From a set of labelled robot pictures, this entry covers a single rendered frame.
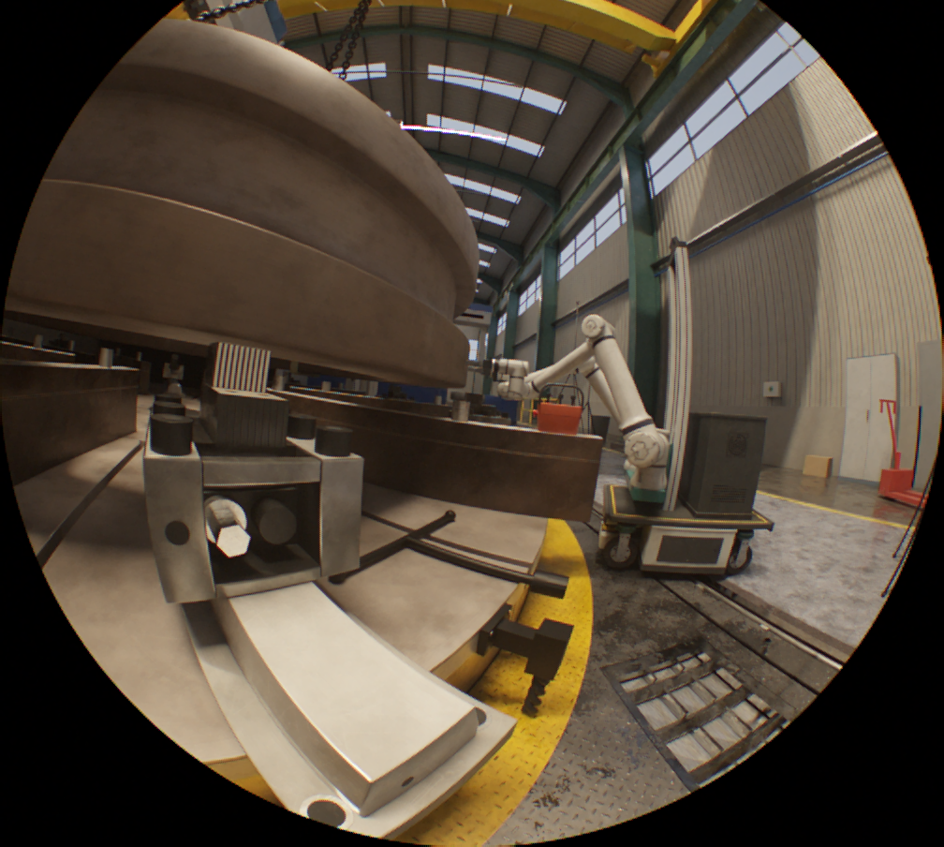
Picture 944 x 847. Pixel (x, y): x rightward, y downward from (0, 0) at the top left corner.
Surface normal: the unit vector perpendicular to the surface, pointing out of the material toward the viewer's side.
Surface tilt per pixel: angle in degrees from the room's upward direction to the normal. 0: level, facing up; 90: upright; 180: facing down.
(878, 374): 90
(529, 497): 90
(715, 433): 90
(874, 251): 90
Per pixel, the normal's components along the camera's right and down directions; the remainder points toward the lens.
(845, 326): -0.99, -0.12
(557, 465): -0.23, -0.10
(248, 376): 0.80, 0.05
